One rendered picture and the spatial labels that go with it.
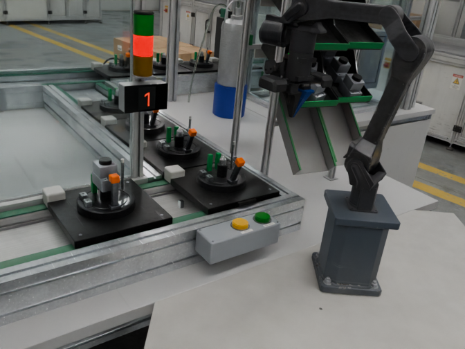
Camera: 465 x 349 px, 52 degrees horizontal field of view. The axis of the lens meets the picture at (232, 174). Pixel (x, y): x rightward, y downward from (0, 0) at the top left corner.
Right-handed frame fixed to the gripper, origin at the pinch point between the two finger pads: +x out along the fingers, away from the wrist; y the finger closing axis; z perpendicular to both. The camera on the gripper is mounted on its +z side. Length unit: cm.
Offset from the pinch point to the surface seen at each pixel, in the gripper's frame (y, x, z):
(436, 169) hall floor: -308, 125, 123
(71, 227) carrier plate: 50, 28, 14
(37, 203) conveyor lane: 52, 31, 32
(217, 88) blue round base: -47, 26, 100
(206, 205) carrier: 16.3, 28.4, 9.3
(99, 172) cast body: 41.2, 18.1, 18.1
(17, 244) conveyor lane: 60, 34, 21
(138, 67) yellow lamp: 25.9, -2.9, 29.9
